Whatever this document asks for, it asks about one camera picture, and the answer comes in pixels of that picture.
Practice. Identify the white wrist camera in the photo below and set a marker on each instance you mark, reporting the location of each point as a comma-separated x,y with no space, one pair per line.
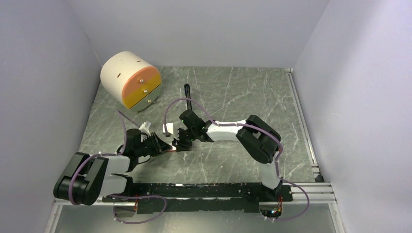
145,127
168,129

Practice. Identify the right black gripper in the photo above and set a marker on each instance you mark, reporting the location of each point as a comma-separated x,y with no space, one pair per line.
180,146

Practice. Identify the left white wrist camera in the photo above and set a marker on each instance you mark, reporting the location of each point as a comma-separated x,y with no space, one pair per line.
145,127

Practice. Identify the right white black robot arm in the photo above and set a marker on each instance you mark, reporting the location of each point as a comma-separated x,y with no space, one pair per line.
256,136

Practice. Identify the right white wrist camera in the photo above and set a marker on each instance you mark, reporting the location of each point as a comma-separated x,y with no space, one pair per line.
168,129

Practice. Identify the round white orange drawer box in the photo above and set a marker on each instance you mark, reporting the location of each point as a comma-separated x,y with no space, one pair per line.
135,83

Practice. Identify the blue black stapler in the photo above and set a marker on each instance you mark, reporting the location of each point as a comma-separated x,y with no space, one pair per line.
188,96

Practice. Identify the right side aluminium rail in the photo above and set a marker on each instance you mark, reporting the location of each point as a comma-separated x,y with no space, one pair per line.
316,173

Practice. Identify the red staples box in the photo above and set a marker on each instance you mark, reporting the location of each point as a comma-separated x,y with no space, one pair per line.
173,149

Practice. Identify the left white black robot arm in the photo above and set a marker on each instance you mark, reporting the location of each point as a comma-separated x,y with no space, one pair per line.
88,177

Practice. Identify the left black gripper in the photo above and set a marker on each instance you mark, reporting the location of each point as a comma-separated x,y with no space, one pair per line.
158,145

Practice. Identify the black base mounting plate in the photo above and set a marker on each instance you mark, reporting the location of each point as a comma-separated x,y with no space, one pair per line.
151,204

